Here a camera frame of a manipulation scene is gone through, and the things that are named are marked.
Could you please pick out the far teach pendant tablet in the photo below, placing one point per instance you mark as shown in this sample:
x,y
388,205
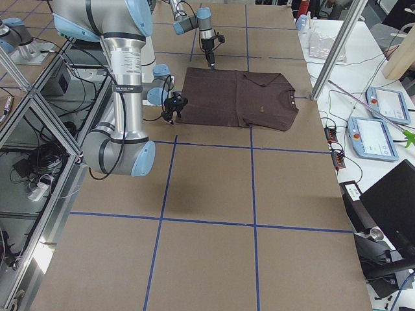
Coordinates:
x,y
389,103

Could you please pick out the black laptop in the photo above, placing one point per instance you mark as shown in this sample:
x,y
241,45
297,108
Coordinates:
x,y
390,203

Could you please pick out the black box with label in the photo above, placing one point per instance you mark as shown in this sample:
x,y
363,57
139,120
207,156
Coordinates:
x,y
357,213

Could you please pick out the aluminium frame post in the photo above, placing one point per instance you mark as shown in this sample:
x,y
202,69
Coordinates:
x,y
346,29

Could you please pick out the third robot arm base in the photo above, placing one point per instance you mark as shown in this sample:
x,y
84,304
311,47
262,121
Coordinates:
x,y
17,41

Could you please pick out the near teach pendant tablet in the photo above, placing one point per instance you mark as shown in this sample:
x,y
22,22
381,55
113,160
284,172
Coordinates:
x,y
371,139

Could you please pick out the clear plastic bag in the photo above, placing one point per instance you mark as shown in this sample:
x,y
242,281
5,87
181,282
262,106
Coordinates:
x,y
319,45

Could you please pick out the teach pendant tablet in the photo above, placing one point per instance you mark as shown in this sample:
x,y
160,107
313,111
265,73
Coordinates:
x,y
389,103
371,139

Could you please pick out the brown t-shirt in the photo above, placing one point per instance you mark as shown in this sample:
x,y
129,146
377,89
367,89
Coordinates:
x,y
238,99

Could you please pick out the aluminium frame rack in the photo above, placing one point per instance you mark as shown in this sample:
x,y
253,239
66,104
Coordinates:
x,y
55,105

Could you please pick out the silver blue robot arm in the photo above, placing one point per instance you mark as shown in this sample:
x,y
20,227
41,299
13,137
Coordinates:
x,y
186,19
118,144

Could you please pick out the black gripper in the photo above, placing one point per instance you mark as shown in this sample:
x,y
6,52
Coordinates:
x,y
168,105
207,45

